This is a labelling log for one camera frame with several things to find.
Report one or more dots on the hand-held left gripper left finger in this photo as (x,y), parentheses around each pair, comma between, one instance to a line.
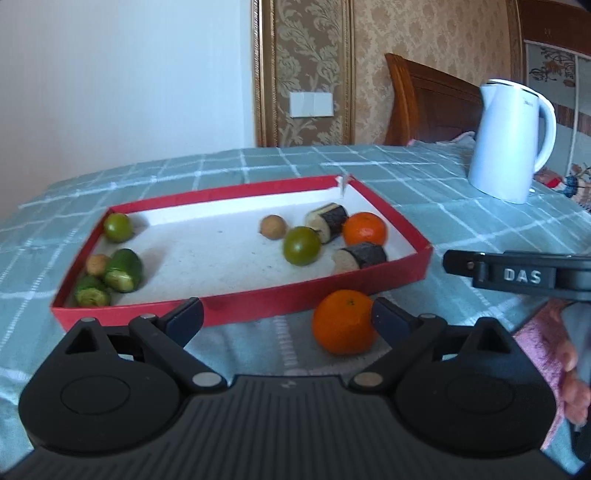
(184,318)

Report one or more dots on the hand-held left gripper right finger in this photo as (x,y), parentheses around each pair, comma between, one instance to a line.
(390,321)

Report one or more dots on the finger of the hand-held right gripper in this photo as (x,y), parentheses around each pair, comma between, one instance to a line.
(461,263)

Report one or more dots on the orange mandarin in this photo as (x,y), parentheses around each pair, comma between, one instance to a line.
(364,229)
(339,323)

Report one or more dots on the green cucumber piece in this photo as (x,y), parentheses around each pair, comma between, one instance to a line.
(123,270)
(92,291)

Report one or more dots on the shallow red cardboard box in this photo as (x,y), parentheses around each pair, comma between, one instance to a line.
(277,300)

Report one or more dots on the brown potato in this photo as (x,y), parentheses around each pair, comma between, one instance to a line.
(97,264)

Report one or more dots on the round green fruit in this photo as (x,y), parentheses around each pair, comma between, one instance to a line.
(302,245)
(117,226)

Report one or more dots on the dark eggplant piece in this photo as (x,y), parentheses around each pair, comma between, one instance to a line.
(332,220)

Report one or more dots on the small brown kiwi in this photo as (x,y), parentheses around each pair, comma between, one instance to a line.
(273,226)

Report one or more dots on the person's right hand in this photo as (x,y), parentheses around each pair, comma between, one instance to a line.
(570,392)

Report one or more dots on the teal checkered bedsheet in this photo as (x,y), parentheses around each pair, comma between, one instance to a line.
(461,221)

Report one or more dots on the pink terry blanket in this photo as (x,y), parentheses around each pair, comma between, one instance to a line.
(540,350)

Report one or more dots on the colourful patterned cloth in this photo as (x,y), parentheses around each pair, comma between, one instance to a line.
(572,184)

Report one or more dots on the white electric kettle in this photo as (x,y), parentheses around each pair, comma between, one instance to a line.
(503,147)

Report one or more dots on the pale pink cloth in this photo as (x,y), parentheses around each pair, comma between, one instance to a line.
(461,138)

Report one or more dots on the wooden headboard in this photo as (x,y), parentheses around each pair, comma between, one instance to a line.
(429,101)

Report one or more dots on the wooden cabinet with floral panel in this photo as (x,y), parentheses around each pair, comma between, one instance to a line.
(554,60)

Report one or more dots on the gold framed wallpaper panel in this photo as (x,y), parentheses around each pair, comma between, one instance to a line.
(258,69)

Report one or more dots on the white wall switch plate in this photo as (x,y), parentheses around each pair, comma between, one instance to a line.
(311,104)

